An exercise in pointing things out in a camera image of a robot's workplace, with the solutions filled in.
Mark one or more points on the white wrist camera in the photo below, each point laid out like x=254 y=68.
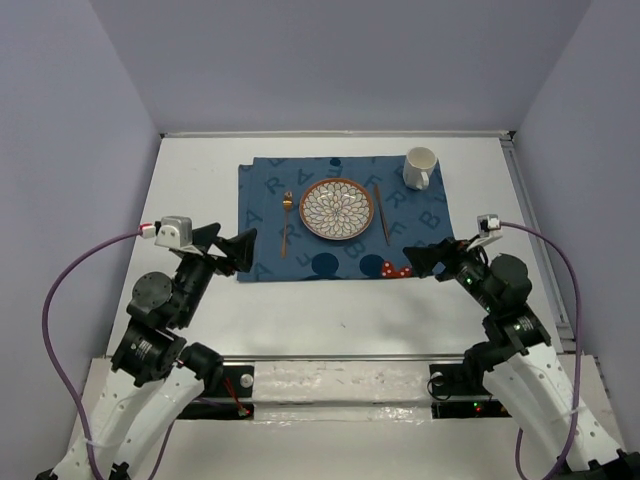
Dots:
x=171 y=232
x=487 y=227

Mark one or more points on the floral ceramic plate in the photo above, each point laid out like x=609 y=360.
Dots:
x=336 y=209

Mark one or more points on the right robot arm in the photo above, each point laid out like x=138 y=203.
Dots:
x=517 y=364

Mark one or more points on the metal base rail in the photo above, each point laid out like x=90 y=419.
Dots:
x=351 y=389

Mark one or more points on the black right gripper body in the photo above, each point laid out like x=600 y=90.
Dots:
x=464 y=268

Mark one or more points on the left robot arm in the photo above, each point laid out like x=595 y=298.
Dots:
x=154 y=373

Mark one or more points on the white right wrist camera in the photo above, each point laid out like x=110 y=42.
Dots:
x=487 y=227

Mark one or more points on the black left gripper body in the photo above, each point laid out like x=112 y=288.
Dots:
x=196 y=271

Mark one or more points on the blue cartoon placemat cloth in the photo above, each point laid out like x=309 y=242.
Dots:
x=414 y=218

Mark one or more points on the copper knife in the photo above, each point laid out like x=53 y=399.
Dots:
x=384 y=224

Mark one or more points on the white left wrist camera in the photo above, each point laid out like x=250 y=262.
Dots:
x=171 y=232

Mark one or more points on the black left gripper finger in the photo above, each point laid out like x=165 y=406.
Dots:
x=204 y=237
x=238 y=251

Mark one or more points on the white ceramic mug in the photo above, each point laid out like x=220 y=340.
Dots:
x=419 y=164

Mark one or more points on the copper fork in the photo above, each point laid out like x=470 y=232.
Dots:
x=287 y=205

